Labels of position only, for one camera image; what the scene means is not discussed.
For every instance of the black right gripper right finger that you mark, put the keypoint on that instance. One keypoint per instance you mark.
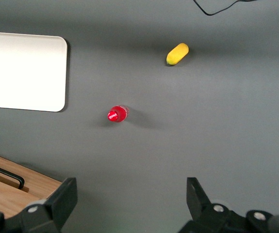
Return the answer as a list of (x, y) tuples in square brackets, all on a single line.
[(197, 201)]

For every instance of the wooden drawer cabinet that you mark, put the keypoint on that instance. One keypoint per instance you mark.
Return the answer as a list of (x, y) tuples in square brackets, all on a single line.
[(39, 179)]

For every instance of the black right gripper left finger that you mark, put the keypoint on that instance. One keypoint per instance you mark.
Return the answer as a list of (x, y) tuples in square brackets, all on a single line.
[(61, 199)]

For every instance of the yellow lemon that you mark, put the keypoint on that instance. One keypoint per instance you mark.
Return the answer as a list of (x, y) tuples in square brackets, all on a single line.
[(177, 54)]

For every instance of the red coke bottle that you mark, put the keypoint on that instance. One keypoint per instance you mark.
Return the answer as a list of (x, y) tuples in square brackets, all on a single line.
[(117, 114)]

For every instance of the cream rectangular tray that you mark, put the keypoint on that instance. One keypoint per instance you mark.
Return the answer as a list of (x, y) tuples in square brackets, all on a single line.
[(22, 72)]

